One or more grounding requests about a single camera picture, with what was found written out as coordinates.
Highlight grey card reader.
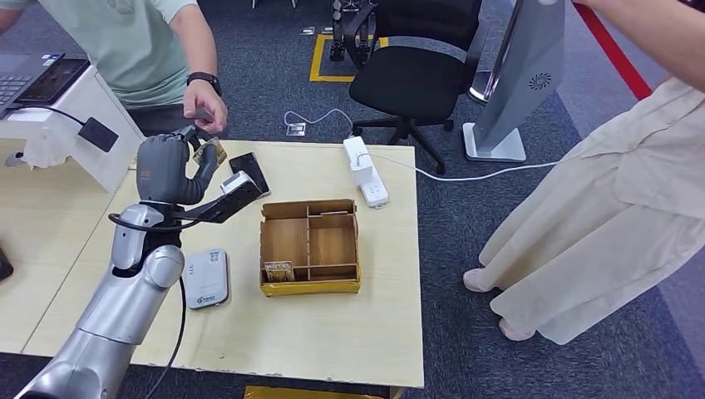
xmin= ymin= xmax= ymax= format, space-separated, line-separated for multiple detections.
xmin=182 ymin=249 xmax=231 ymax=311

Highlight white power strip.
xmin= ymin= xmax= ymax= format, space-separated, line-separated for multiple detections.
xmin=342 ymin=136 xmax=390 ymax=209

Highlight black object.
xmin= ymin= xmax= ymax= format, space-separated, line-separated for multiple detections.
xmin=0 ymin=246 xmax=16 ymax=283

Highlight pale pink shoe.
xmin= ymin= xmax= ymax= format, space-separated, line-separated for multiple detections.
xmin=462 ymin=268 xmax=497 ymax=294
xmin=498 ymin=318 xmax=535 ymax=343

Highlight dark laptop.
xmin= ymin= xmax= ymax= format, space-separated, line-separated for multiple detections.
xmin=0 ymin=53 xmax=67 ymax=120

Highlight white desktop riser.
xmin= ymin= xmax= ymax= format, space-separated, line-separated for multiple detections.
xmin=0 ymin=66 xmax=146 ymax=194

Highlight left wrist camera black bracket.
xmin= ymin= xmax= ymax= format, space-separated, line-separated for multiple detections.
xmin=170 ymin=170 xmax=264 ymax=225

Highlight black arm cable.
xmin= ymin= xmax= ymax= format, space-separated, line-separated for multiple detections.
xmin=107 ymin=211 xmax=202 ymax=399

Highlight black wristwatch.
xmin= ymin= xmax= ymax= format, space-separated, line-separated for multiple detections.
xmin=185 ymin=71 xmax=224 ymax=98

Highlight wooden compartment box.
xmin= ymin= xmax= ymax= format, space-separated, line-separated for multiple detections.
xmin=259 ymin=199 xmax=362 ymax=298

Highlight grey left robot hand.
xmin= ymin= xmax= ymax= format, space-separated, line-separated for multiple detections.
xmin=135 ymin=125 xmax=221 ymax=207

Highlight white charger cable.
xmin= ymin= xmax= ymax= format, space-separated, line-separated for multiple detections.
xmin=357 ymin=147 xmax=588 ymax=184

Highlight black smartphone pink edge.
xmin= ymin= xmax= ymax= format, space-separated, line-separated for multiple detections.
xmin=228 ymin=152 xmax=272 ymax=198

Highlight black adapter cable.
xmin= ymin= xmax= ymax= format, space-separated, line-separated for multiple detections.
xmin=13 ymin=104 xmax=88 ymax=128

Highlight black metal robot legs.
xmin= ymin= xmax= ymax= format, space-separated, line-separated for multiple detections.
xmin=329 ymin=0 xmax=381 ymax=63

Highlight white charger plug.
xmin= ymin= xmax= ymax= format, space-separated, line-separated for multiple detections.
xmin=350 ymin=154 xmax=375 ymax=187

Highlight person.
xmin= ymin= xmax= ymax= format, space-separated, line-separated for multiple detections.
xmin=0 ymin=0 xmax=229 ymax=139
xmin=462 ymin=0 xmax=705 ymax=347

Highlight white crumpled tissue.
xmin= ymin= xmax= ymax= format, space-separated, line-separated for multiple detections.
xmin=22 ymin=127 xmax=72 ymax=170

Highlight person's left hand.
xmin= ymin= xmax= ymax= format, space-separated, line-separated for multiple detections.
xmin=182 ymin=79 xmax=229 ymax=135

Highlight grey kiosk screen stand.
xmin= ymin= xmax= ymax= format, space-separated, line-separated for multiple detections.
xmin=462 ymin=0 xmax=567 ymax=164

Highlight black office chair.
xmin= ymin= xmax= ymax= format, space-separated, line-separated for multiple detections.
xmin=343 ymin=0 xmax=491 ymax=176

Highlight black power adapter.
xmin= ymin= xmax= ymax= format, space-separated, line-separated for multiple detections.
xmin=77 ymin=116 xmax=120 ymax=154

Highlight yellow floor mat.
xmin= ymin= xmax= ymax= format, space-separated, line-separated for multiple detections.
xmin=244 ymin=386 xmax=387 ymax=399

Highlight white floor cable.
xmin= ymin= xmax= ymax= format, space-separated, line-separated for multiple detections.
xmin=283 ymin=108 xmax=357 ymax=136

